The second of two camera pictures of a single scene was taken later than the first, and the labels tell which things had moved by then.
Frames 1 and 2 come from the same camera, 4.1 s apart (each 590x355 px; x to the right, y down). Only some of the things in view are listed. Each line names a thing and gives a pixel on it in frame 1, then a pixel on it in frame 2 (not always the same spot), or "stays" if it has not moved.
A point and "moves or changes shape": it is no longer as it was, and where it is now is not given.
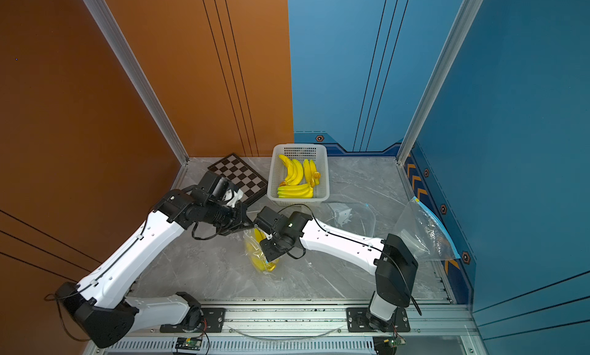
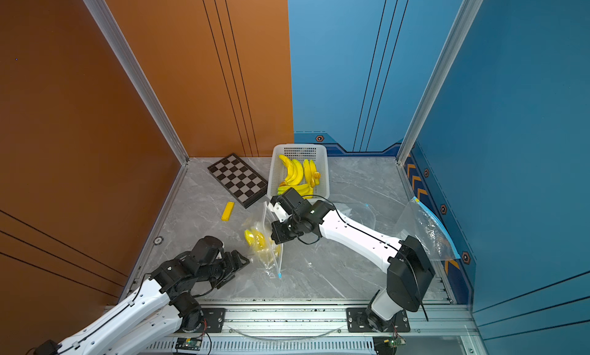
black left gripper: [240, 222] → [233, 267]
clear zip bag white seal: [256, 256] moves or changes shape
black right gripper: [268, 253] → [280, 237]
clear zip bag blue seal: [425, 236] stays
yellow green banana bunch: [312, 176] stays
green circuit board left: [190, 343] stays
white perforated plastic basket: [278, 171] stays
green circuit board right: [394, 341] stays
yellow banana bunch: [294, 171] stays
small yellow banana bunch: [256, 254] moves or changes shape
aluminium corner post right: [470, 7] stays
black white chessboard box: [251, 184] stays
